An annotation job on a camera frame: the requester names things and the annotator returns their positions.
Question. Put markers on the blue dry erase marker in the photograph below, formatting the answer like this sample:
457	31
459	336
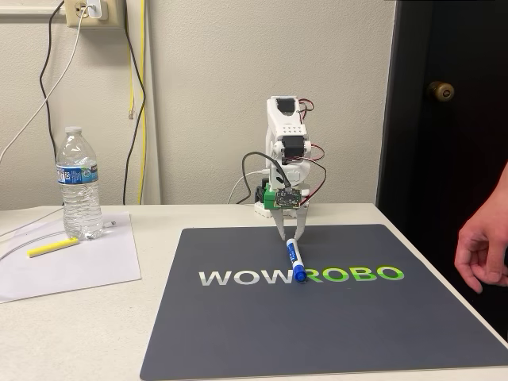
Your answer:
295	260

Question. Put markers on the person's hand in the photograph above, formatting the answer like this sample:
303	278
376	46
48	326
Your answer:
482	242

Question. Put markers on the dark grey WOWROBO mat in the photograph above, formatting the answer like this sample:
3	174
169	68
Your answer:
317	325

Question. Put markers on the dark door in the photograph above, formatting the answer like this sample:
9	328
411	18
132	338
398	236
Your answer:
436	158

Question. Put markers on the brass door knob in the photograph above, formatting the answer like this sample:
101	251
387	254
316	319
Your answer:
439	91

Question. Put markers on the clear plastic water bottle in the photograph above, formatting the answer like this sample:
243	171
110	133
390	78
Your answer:
79	190

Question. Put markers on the white paper sheet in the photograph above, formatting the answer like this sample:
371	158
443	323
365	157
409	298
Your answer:
79	270

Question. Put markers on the yellow stick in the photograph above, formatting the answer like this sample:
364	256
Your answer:
51	247

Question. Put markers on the white charger plug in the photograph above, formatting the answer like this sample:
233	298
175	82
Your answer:
97	8

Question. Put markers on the camera board on green mount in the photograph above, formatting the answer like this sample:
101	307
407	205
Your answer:
287	198

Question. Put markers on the beige wall outlet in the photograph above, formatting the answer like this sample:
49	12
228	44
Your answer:
73	14

